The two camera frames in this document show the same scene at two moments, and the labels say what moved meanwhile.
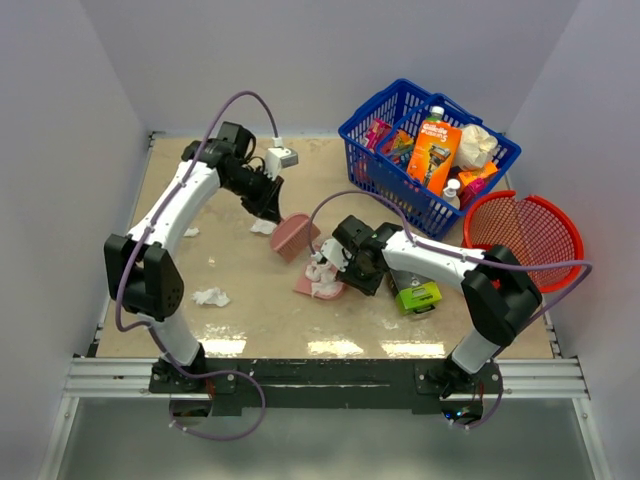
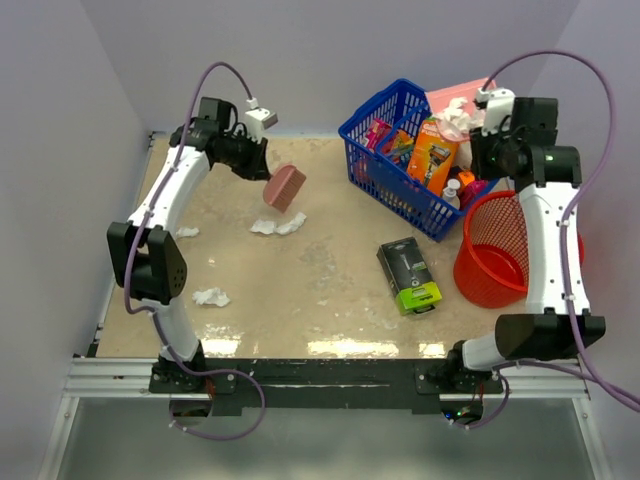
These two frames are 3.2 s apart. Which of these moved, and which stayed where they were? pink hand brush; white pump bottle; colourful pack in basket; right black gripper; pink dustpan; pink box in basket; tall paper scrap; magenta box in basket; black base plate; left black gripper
Moved: pink hand brush; left black gripper; tall paper scrap; pink dustpan; right black gripper
Stayed: black base plate; pink box in basket; colourful pack in basket; magenta box in basket; white pump bottle
